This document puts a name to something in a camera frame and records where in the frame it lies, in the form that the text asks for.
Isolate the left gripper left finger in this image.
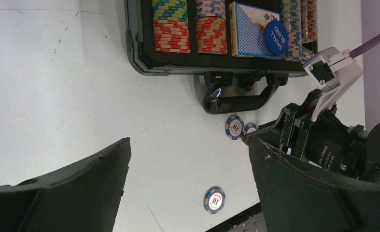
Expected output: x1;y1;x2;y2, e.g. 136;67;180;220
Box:
0;138;131;232

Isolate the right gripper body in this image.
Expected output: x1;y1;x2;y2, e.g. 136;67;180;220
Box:
242;90;380;183

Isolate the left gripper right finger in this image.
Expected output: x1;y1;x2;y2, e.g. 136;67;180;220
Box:
248;136;380;232

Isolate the poker chip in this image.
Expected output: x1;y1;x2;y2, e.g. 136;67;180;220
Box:
243;122;258;135
204;186;226;214
225;114;244;140

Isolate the black poker set case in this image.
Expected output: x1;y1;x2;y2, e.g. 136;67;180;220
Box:
124;0;305;115

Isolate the blue round button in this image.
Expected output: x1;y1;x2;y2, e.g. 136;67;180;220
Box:
264;20;289;57

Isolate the poker chip front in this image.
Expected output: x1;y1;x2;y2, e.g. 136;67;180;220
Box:
204;186;226;214

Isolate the brown chip stack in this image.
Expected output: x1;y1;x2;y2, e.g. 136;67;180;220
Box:
300;0;318;44

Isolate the right blue tan chip stack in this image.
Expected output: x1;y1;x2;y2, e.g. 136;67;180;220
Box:
280;0;302;62

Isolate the blue playing card box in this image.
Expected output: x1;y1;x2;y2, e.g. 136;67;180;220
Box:
228;1;281;59

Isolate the red chip stack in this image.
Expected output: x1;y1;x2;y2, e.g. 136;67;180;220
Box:
196;16;227;55
153;19;190;53

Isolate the orange blue chip stack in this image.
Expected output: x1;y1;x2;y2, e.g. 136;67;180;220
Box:
195;0;226;19

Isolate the left red chip stack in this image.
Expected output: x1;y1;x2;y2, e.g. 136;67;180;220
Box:
153;19;190;53

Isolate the teal green chip stack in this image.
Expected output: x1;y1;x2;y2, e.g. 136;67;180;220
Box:
152;0;188;23

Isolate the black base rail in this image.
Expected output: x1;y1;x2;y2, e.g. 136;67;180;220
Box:
207;203;268;232

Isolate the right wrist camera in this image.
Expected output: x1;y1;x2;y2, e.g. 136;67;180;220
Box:
303;47;363;122

